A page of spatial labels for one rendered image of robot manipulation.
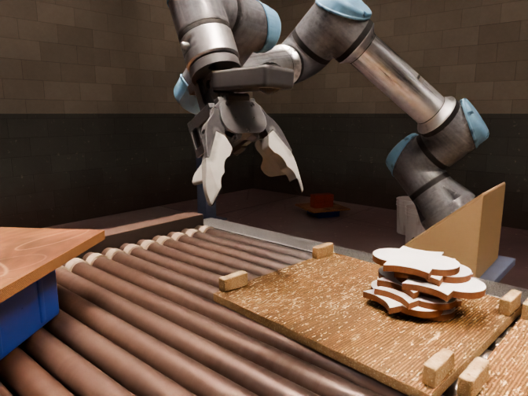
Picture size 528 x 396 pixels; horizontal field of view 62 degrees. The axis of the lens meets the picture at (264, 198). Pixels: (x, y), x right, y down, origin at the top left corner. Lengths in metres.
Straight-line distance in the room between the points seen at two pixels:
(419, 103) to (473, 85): 4.48
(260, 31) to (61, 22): 4.91
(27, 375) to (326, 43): 0.85
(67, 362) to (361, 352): 0.41
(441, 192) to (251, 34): 0.68
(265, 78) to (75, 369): 0.46
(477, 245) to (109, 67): 5.11
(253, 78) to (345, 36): 0.55
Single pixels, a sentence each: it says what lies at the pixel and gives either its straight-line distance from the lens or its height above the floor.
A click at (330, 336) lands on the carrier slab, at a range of 0.68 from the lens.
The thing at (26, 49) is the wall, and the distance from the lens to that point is 5.37.
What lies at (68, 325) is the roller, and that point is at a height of 0.92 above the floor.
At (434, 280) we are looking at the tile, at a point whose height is 1.00.
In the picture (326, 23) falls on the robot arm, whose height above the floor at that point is 1.45.
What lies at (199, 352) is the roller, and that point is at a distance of 0.69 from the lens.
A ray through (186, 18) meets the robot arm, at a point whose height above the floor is 1.38.
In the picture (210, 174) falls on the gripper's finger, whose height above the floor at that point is 1.19.
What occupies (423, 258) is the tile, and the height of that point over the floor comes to 1.02.
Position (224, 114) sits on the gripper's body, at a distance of 0.56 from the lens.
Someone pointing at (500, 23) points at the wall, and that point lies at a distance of 5.61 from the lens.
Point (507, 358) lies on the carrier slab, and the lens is 0.70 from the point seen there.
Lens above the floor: 1.26
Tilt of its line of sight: 11 degrees down
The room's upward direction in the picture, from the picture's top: straight up
